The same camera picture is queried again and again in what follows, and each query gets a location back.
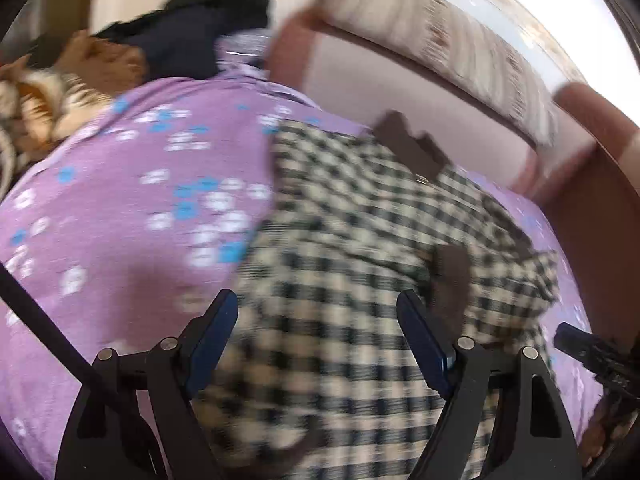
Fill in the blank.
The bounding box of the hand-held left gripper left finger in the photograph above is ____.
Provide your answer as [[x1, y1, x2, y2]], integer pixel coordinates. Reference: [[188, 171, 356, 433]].
[[54, 288, 240, 480]]

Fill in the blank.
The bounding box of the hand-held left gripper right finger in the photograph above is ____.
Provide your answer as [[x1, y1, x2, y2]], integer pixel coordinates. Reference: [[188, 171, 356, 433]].
[[395, 289, 583, 480]]

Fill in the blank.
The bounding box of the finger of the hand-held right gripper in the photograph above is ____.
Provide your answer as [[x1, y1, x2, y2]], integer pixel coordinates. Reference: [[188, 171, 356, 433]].
[[554, 322, 640, 398]]

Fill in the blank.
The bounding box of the checkered beige and black garment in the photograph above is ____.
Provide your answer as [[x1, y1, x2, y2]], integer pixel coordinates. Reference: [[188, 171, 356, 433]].
[[192, 112, 561, 480]]

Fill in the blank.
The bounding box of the dark clothes pile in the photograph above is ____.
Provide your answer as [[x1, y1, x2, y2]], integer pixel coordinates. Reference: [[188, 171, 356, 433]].
[[95, 0, 273, 81]]

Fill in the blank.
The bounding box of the brown wooden bed side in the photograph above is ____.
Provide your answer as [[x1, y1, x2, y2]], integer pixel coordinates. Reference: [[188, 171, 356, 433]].
[[542, 130, 640, 321]]

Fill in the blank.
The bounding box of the purple floral bedsheet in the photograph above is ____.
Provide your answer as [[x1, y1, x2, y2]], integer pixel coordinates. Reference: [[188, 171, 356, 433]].
[[0, 67, 608, 480]]

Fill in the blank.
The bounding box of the pink padded headboard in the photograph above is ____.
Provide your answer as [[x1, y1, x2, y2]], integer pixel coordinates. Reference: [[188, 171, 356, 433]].
[[265, 7, 640, 201]]

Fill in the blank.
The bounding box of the clear plastic bag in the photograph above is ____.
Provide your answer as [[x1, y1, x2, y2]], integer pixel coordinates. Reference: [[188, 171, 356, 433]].
[[215, 32, 273, 68]]

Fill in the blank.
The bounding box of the tan patterned blanket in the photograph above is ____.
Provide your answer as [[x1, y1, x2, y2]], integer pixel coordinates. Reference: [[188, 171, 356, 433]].
[[0, 55, 116, 196]]

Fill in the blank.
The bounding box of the brown cloth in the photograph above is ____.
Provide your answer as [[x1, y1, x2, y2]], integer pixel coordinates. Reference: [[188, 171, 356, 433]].
[[50, 30, 146, 93]]

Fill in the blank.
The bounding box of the striped floral pillow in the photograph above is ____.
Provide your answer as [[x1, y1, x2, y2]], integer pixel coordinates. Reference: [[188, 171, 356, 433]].
[[312, 0, 566, 146]]

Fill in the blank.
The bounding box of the brown wooden door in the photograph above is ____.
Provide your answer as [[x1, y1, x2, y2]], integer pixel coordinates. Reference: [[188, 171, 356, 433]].
[[7, 0, 101, 58]]

